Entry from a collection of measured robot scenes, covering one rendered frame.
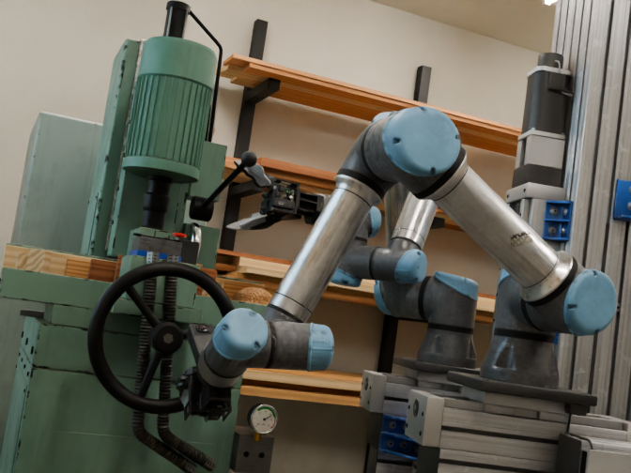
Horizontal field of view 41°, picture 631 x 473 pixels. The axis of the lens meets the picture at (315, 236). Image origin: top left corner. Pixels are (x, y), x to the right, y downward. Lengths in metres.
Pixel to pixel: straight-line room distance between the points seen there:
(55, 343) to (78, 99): 2.63
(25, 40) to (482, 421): 3.24
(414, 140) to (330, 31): 3.40
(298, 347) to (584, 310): 0.52
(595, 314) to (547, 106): 0.62
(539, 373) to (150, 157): 0.95
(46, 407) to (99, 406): 0.10
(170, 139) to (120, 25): 2.53
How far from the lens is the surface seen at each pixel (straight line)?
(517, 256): 1.49
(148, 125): 1.93
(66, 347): 1.78
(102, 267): 1.92
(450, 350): 2.10
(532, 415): 1.66
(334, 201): 1.49
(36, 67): 4.30
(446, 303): 2.12
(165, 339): 1.60
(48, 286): 1.77
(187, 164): 1.92
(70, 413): 1.80
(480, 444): 1.62
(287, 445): 4.56
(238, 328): 1.26
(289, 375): 3.98
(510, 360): 1.65
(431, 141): 1.38
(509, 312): 1.66
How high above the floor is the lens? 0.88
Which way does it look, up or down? 6 degrees up
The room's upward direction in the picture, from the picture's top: 8 degrees clockwise
